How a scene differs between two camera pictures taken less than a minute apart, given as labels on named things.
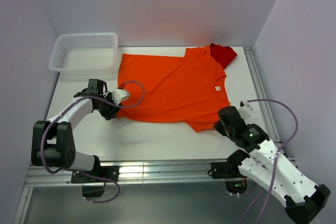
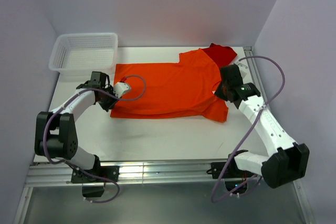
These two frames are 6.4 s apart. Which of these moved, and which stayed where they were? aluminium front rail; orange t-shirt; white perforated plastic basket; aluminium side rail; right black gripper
Moved: right black gripper; orange t-shirt
Stayed: white perforated plastic basket; aluminium side rail; aluminium front rail
